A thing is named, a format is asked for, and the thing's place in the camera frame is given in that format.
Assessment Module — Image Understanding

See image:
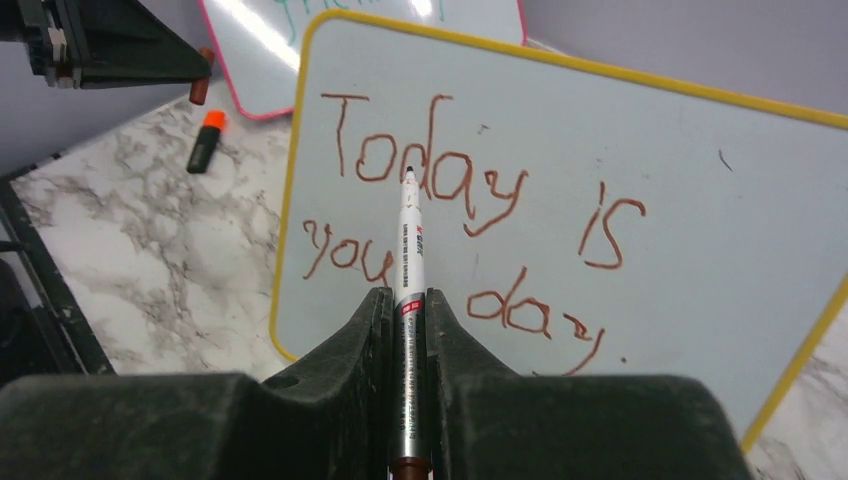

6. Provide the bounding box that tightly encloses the white marker pen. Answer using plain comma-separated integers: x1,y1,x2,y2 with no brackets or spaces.
388,166,431,479

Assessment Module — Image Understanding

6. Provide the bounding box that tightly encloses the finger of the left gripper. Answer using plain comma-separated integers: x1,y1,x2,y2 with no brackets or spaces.
62,0,211,89

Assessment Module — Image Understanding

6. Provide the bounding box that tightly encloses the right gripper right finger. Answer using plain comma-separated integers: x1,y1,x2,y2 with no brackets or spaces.
425,289,751,479

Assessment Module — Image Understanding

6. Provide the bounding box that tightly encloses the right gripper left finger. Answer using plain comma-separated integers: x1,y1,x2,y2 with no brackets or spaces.
1,288,392,479

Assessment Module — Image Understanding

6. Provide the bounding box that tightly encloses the pink framed whiteboard with writing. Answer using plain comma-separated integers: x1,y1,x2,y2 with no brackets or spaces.
200,0,528,120

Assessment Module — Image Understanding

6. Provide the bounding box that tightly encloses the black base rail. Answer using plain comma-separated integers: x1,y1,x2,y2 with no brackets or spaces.
1,176,115,386

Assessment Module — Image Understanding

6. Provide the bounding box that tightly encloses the orange marker by left edge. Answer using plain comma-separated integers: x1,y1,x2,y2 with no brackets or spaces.
186,110,227,174

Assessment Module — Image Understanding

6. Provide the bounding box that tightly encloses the yellow framed whiteboard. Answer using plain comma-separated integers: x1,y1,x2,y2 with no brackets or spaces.
269,12,847,449

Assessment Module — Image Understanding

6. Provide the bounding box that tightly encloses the red-brown marker cap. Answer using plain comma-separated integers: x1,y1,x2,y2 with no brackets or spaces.
188,47,215,105

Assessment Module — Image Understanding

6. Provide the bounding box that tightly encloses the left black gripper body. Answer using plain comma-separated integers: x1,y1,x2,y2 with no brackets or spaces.
1,0,83,89

